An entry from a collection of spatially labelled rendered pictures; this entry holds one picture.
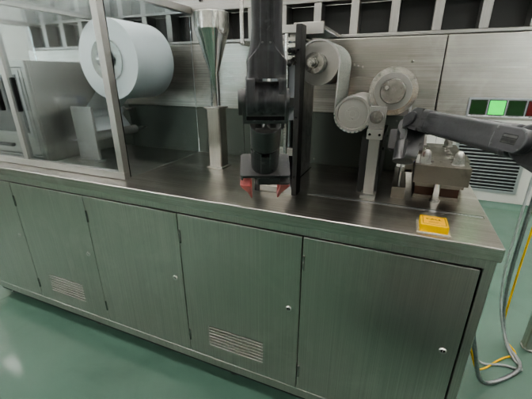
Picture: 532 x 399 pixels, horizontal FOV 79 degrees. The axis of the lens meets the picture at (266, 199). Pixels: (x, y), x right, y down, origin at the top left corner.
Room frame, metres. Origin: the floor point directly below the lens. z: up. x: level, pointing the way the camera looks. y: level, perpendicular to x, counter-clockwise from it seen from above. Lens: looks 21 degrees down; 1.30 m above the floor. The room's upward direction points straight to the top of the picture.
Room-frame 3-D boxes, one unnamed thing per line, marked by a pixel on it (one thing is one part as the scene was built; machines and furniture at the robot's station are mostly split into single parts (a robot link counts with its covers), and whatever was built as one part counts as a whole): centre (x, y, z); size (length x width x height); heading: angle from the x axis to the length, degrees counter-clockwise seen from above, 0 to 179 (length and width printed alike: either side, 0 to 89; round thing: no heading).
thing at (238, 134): (1.81, 0.45, 1.02); 2.24 x 0.04 x 0.24; 68
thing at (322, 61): (1.16, -0.17, 1.33); 0.06 x 0.06 x 0.06; 68
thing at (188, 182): (1.48, 0.45, 0.88); 2.52 x 0.66 x 0.04; 68
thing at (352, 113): (1.24, -0.34, 1.17); 0.26 x 0.12 x 0.12; 158
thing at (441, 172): (1.16, -0.63, 1.00); 0.40 x 0.16 x 0.06; 158
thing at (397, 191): (1.17, -0.51, 0.92); 0.28 x 0.04 x 0.04; 158
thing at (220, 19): (1.46, 0.22, 1.50); 0.14 x 0.14 x 0.06
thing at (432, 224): (0.81, -0.46, 0.91); 0.07 x 0.07 x 0.02; 68
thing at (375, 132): (1.06, -0.36, 1.05); 0.06 x 0.05 x 0.31; 158
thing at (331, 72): (1.30, -0.23, 1.33); 0.25 x 0.14 x 0.14; 158
